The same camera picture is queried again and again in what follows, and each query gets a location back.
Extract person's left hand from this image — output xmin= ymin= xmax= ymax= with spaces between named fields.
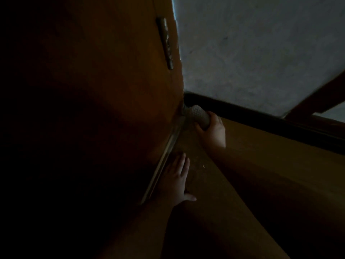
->
xmin=157 ymin=153 xmax=197 ymax=208

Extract person's right hand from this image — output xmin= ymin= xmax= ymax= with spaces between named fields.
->
xmin=194 ymin=111 xmax=226 ymax=151

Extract grey cleaning cloth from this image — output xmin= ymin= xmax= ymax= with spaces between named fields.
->
xmin=184 ymin=104 xmax=211 ymax=130

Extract person's right forearm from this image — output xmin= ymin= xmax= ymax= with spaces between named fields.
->
xmin=207 ymin=145 xmax=345 ymax=259

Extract person's left forearm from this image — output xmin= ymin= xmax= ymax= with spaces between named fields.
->
xmin=100 ymin=198 xmax=187 ymax=259

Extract plain wooden door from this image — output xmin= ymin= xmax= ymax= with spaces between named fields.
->
xmin=0 ymin=0 xmax=186 ymax=259

